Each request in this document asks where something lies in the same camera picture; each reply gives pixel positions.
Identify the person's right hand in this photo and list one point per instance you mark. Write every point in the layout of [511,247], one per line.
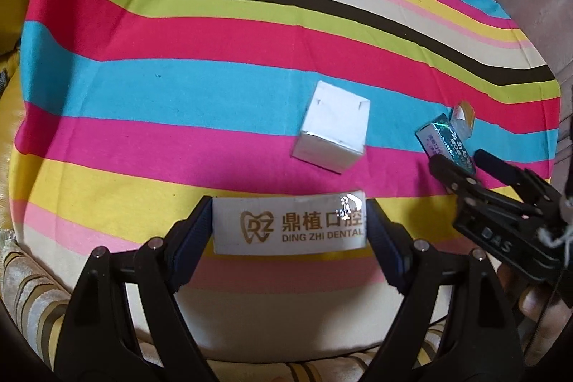
[532,303]

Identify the white box with gold logo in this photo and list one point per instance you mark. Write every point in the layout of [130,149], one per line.
[286,225]

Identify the yellow leather sofa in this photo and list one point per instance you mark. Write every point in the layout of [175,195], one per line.
[9,167]

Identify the small teal box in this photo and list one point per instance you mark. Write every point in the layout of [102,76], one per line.
[441,142]

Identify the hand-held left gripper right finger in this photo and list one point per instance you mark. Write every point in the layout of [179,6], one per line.
[385,245]

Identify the colourful striped cloth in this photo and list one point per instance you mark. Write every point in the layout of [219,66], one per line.
[201,73]

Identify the plain white cube box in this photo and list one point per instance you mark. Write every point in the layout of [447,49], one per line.
[332,131]

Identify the cream striped cushion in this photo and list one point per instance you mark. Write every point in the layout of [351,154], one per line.
[36,310]

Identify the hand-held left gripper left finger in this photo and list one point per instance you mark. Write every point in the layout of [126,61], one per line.
[192,241]

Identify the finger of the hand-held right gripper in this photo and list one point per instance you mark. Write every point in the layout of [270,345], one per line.
[497,167]
[456,178]

